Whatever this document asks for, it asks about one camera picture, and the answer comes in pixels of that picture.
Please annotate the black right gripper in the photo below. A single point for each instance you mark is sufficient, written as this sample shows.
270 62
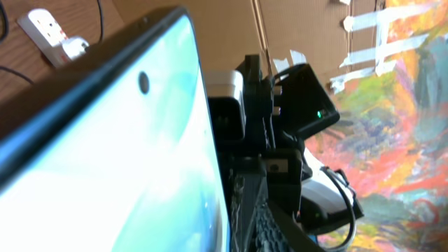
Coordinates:
262 175

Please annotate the white power strip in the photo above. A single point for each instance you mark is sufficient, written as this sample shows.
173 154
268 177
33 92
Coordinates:
43 29

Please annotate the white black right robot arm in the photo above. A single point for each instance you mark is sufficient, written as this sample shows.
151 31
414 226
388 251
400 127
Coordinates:
329 209

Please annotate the brown cardboard backdrop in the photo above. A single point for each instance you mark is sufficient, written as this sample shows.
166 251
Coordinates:
282 32

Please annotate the blue smartphone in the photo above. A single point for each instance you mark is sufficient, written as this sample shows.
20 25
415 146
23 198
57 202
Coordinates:
115 150

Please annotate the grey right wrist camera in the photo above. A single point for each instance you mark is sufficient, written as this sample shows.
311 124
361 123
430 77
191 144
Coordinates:
226 104

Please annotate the colourful painting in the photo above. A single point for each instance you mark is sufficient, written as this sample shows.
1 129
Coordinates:
391 143

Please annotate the white charger plug adapter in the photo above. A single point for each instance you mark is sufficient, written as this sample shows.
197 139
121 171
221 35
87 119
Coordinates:
74 47

